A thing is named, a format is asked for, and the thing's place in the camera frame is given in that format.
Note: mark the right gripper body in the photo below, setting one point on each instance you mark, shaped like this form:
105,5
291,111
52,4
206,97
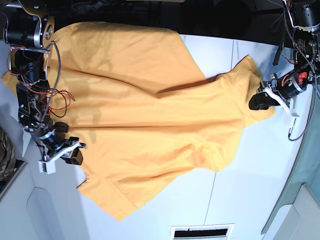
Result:
50,141

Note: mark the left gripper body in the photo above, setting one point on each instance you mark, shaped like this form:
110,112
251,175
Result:
286,87

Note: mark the yellow orange t-shirt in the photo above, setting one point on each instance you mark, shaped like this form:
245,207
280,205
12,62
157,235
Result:
145,111

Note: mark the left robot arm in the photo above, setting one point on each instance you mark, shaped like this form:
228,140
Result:
301,20

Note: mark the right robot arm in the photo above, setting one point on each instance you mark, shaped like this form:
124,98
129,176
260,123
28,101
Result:
28,30

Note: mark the camouflage cloth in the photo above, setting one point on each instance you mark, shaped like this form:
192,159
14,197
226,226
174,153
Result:
7,156

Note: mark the white floor vent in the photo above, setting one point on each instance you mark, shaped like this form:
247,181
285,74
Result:
202,232

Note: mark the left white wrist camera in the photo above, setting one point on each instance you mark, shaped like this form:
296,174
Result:
290,111

